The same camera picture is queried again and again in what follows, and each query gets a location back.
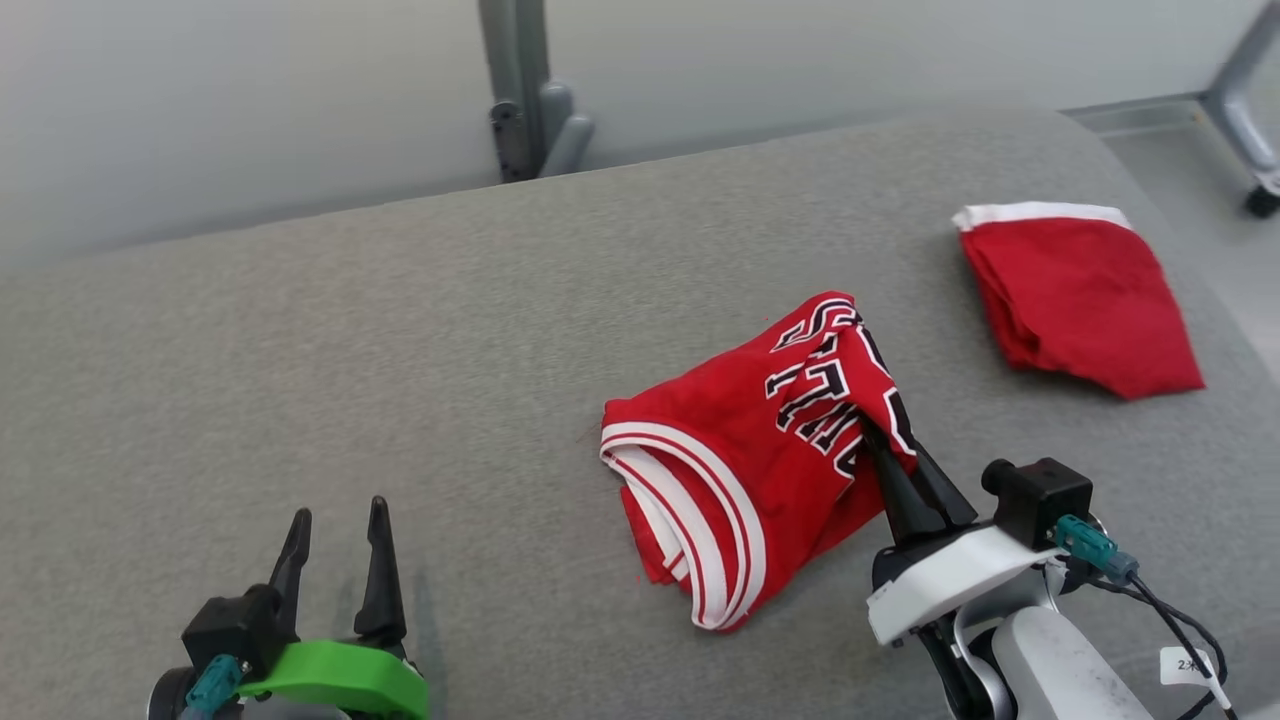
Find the red basketball jersey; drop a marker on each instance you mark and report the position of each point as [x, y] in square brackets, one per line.
[740, 470]

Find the teal camera connector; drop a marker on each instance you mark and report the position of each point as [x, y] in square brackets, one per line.
[212, 685]
[1095, 548]

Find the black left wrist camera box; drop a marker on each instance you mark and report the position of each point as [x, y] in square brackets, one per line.
[235, 625]

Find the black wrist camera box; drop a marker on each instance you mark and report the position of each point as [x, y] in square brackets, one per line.
[235, 625]
[1045, 500]

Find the teal left camera connector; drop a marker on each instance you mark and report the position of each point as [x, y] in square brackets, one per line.
[212, 685]

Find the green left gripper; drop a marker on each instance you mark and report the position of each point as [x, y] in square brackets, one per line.
[345, 675]

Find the grey metal post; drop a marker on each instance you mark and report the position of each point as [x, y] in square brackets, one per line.
[525, 90]

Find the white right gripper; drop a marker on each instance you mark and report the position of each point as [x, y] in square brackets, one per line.
[950, 585]

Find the red shorts with white trim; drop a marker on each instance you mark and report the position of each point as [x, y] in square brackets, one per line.
[1085, 300]

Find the teal right camera connector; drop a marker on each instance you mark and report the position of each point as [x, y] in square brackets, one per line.
[1095, 548]

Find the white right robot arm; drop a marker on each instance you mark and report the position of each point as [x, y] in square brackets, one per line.
[1060, 670]

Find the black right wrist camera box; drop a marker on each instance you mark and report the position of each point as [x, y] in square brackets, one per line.
[1045, 500]

